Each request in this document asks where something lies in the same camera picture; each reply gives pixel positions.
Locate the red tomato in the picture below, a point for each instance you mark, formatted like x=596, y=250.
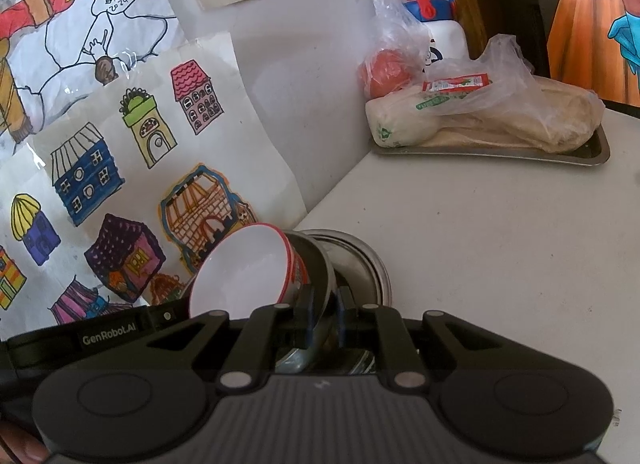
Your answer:
x=385, y=71

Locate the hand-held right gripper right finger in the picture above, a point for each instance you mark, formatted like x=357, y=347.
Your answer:
x=344, y=324

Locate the white bottle with blue lid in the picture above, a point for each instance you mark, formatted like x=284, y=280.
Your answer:
x=445, y=38

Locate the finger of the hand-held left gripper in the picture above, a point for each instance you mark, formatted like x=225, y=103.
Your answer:
x=167, y=315

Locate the person's left hand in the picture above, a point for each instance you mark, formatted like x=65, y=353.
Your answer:
x=27, y=451

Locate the steel tray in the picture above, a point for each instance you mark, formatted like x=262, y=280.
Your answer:
x=550, y=157

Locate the red sauce packet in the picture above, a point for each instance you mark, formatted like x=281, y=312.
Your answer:
x=455, y=82

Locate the clear plastic bag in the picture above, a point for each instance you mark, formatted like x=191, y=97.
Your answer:
x=400, y=23

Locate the white bagged food package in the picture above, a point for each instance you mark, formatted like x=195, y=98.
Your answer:
x=395, y=118

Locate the white printed table cover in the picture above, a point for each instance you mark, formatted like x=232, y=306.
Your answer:
x=475, y=244

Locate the colourful houses drawing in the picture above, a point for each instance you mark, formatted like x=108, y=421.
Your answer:
x=150, y=168

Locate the steel bowl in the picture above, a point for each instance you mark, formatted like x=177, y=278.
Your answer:
x=315, y=264

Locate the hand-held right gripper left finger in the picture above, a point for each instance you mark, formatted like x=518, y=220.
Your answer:
x=301, y=326

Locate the plastic bag of flatbread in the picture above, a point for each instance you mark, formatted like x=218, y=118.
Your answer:
x=525, y=113

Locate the orange dress woman poster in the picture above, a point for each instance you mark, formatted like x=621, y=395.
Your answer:
x=580, y=43

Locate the boy with fan drawing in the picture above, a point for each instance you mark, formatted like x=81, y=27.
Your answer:
x=125, y=18

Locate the red-rimmed white bowl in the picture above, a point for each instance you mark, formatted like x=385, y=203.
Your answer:
x=240, y=269

